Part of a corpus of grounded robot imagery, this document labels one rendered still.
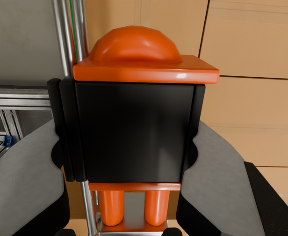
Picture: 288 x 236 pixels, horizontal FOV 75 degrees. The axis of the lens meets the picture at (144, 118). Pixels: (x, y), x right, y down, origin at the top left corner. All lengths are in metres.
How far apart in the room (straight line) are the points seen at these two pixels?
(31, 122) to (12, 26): 0.54
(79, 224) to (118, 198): 0.29
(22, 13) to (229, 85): 1.12
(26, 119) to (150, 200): 1.14
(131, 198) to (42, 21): 1.18
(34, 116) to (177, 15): 0.93
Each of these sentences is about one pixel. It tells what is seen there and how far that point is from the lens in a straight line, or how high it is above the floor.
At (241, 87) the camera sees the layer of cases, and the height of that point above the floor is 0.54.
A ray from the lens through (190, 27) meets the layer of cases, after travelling 0.67.
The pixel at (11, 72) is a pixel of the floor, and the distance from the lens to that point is 1.44.
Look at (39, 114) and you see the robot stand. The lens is 1.22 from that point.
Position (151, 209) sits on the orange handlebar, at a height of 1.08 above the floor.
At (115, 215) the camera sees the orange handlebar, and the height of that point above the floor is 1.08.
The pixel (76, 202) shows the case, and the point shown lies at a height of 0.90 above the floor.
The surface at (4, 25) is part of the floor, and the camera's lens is 1.39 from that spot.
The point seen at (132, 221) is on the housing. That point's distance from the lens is 0.20.
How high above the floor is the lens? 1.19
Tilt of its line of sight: 63 degrees down
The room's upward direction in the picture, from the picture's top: 176 degrees clockwise
